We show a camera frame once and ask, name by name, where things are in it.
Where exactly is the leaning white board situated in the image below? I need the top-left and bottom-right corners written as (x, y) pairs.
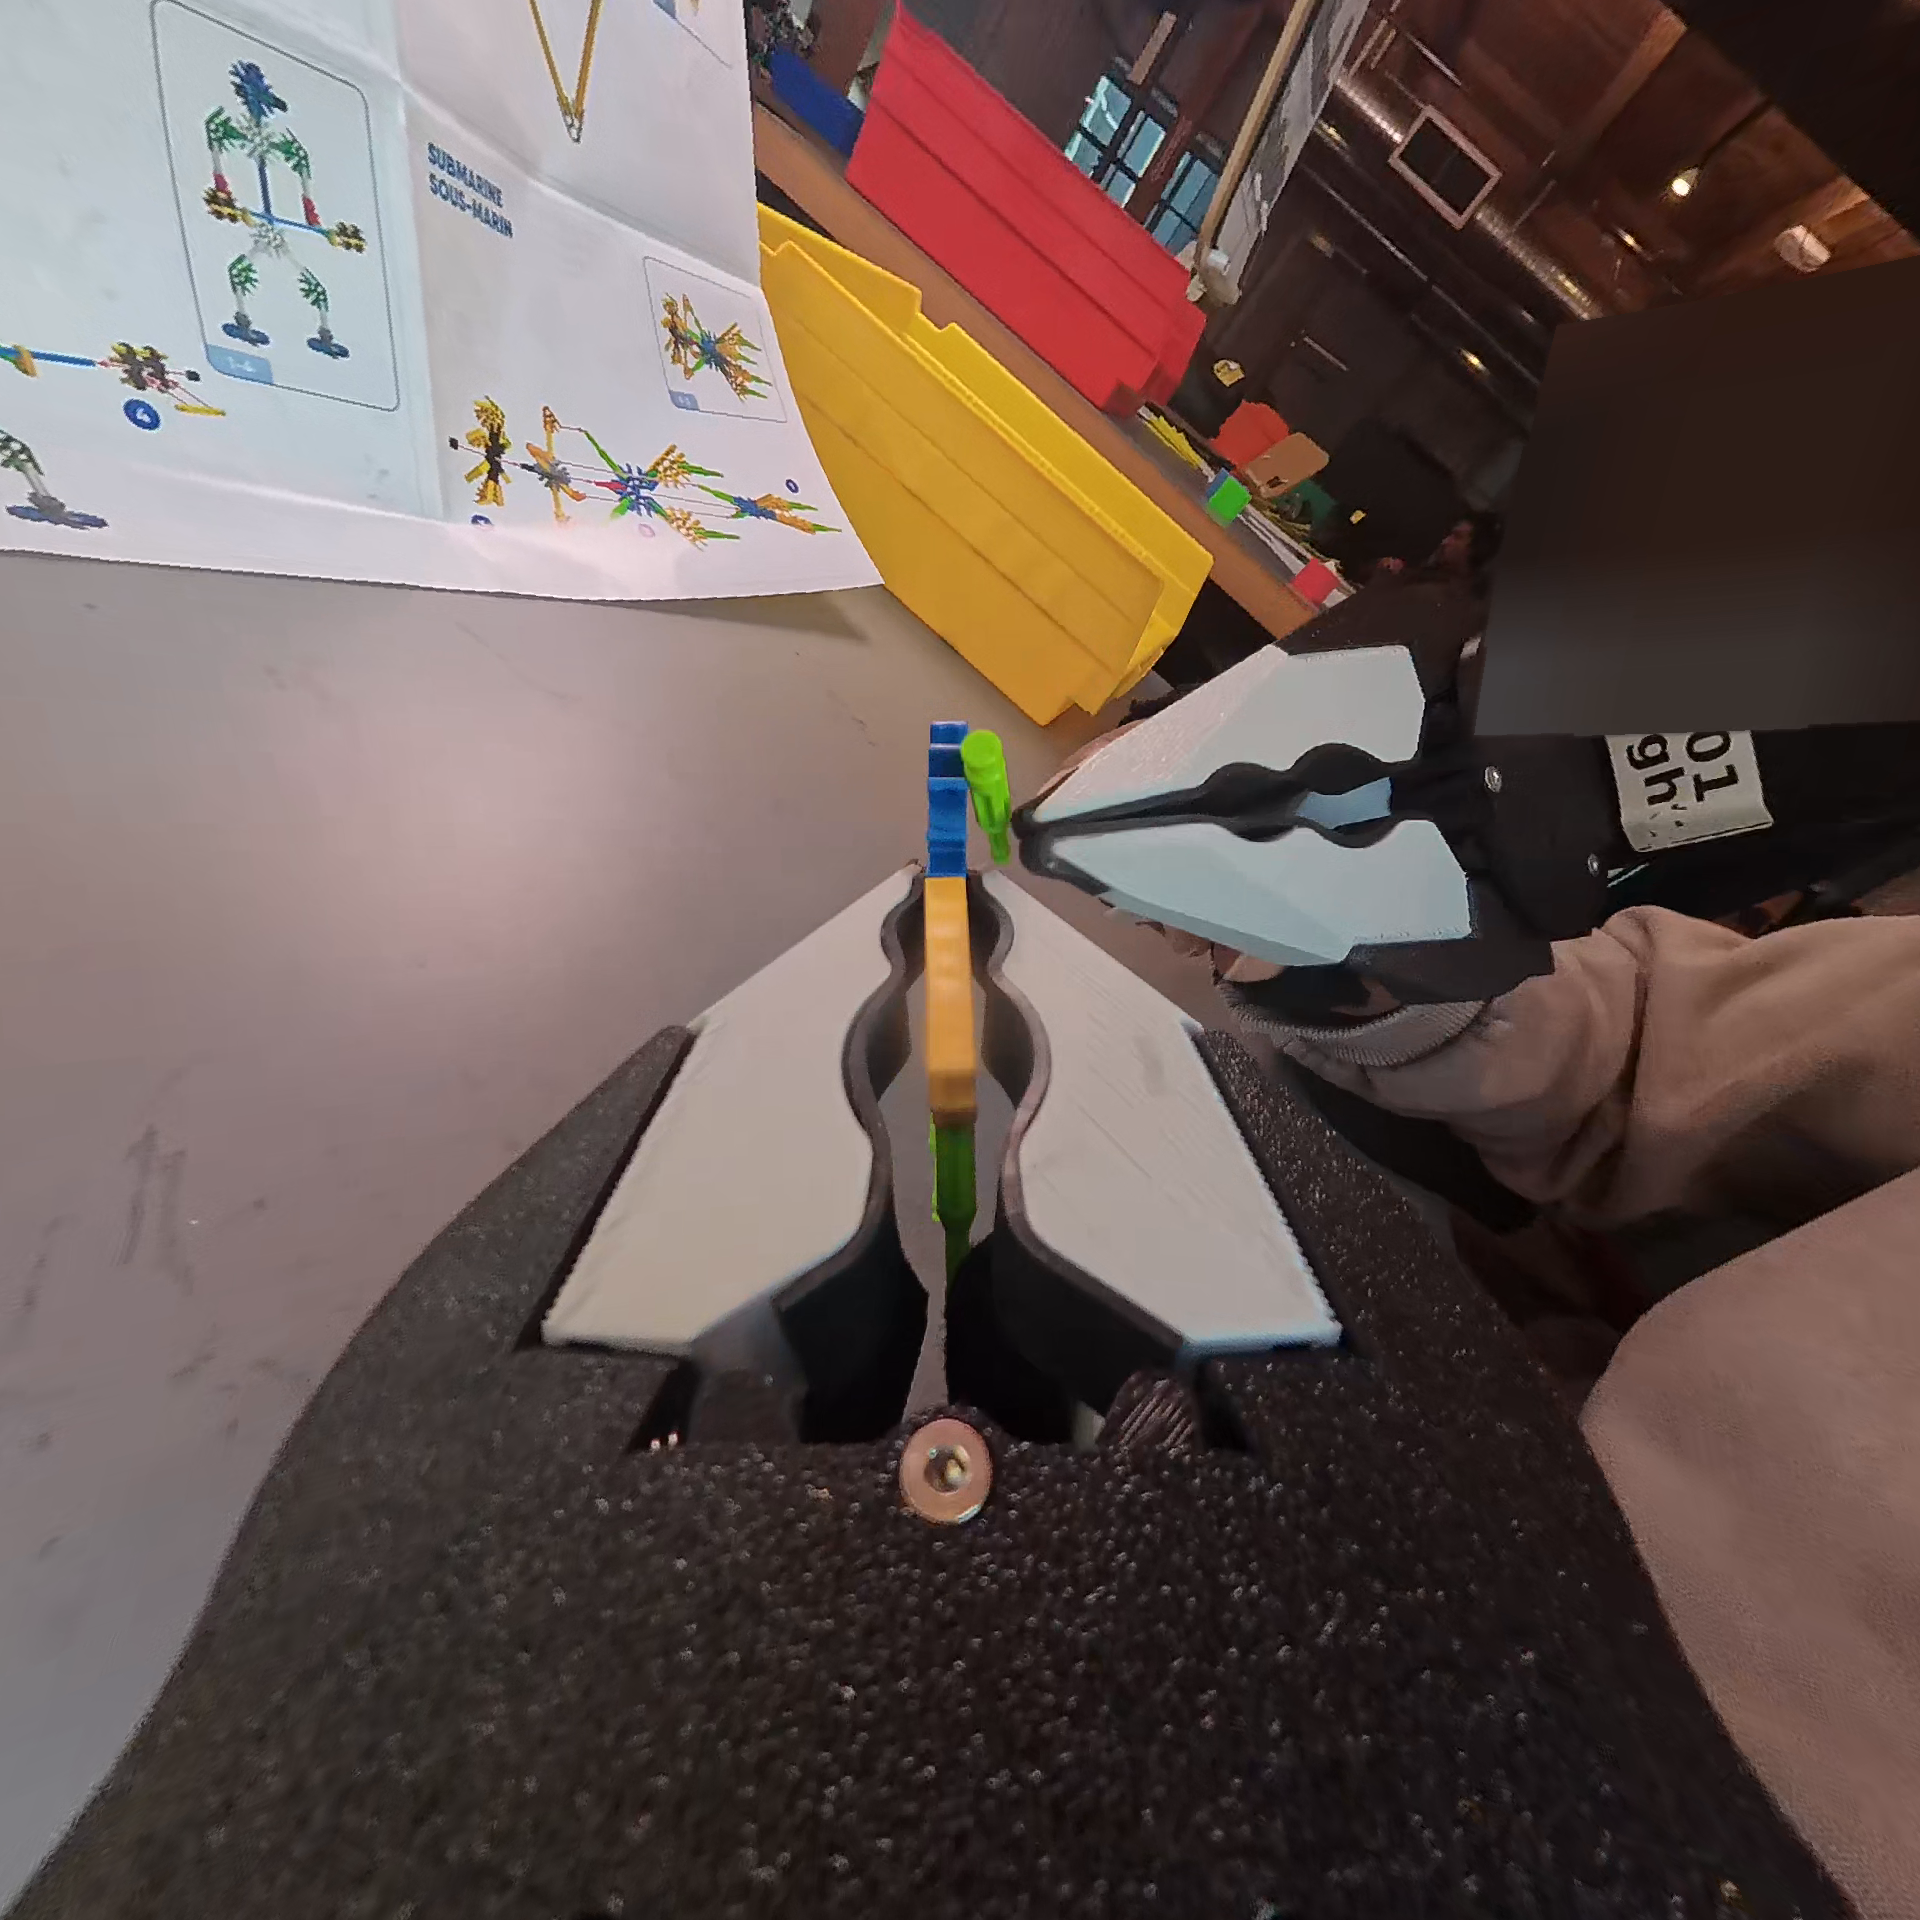
top-left (1192, 0), bottom-right (1375, 303)

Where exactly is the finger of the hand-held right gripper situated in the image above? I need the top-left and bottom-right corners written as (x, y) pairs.
top-left (1024, 816), bottom-right (1479, 971)
top-left (1014, 642), bottom-right (1430, 847)

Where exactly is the grey desk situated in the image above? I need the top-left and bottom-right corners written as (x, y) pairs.
top-left (0, 546), bottom-right (1503, 1863)

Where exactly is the toy instruction sheet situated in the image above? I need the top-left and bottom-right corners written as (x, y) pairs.
top-left (0, 0), bottom-right (888, 607)

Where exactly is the blue bin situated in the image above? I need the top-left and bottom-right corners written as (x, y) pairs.
top-left (769, 48), bottom-right (870, 157)

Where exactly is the stack of red bins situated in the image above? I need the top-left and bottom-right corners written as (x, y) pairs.
top-left (845, 0), bottom-right (1213, 420)

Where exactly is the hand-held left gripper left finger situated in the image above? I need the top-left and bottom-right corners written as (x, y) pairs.
top-left (541, 866), bottom-right (927, 1447)

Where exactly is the large blue connector fan assembly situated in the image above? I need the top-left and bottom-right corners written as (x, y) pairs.
top-left (920, 722), bottom-right (1020, 1287)

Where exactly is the yellow storage bin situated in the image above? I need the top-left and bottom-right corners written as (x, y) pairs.
top-left (756, 203), bottom-right (1219, 731)

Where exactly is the wall air vent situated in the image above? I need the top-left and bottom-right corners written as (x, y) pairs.
top-left (1386, 113), bottom-right (1507, 231)

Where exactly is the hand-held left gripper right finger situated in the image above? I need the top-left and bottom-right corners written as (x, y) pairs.
top-left (949, 871), bottom-right (1344, 1430)

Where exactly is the paned window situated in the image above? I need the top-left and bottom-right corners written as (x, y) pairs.
top-left (1063, 72), bottom-right (1225, 254)

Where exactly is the wooden background table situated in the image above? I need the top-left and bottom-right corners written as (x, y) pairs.
top-left (750, 104), bottom-right (1330, 644)

